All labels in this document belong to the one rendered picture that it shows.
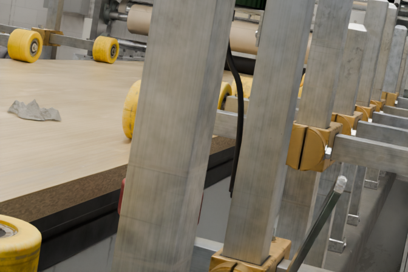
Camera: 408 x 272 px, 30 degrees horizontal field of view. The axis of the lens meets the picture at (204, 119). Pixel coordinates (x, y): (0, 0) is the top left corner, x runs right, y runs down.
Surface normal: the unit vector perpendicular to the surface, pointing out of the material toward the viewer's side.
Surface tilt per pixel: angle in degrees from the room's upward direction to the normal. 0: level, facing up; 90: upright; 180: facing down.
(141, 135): 90
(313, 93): 90
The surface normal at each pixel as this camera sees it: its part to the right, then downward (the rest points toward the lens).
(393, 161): -0.30, 0.07
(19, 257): 0.81, 0.20
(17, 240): 0.17, -0.98
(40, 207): 0.94, 0.19
